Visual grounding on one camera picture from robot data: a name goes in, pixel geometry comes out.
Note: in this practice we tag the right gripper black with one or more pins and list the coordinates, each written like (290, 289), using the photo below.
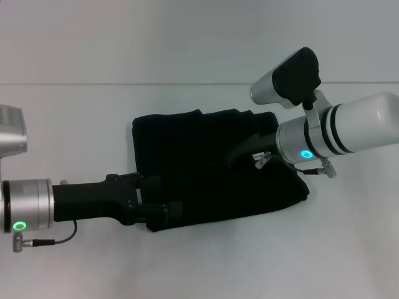
(255, 146)

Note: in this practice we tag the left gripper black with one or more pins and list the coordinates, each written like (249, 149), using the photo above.
(93, 199)

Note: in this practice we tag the black shirt with FREE print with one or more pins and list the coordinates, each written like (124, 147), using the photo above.
(202, 171)

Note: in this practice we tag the right robot arm silver white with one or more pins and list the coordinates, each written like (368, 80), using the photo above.
(343, 130)

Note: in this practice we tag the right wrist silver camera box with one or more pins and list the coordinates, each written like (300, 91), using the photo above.
(290, 81)

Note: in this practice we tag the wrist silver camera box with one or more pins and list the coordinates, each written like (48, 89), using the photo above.
(11, 130)
(290, 81)

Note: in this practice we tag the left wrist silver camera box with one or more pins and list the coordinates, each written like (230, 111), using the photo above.
(11, 130)

